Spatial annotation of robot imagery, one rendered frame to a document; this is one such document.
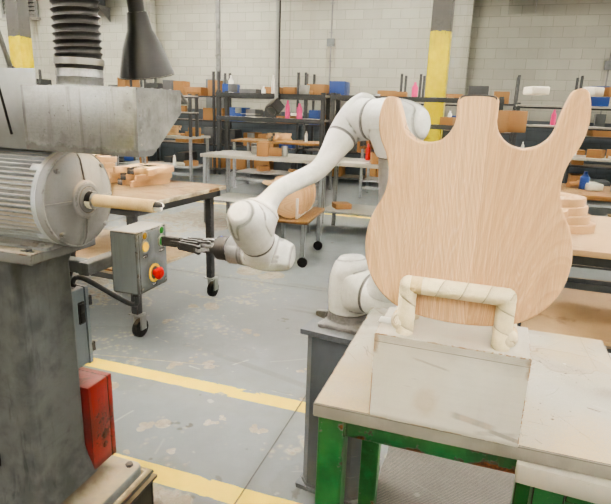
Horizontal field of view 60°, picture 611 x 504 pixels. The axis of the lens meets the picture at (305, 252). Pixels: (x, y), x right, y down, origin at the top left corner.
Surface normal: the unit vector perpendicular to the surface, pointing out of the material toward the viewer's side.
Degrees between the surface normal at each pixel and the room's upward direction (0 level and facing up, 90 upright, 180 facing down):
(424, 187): 90
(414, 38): 90
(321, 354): 90
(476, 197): 90
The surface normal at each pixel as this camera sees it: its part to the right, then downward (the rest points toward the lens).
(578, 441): 0.04, -0.96
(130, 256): -0.32, 0.24
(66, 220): 0.90, 0.21
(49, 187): 0.70, 0.00
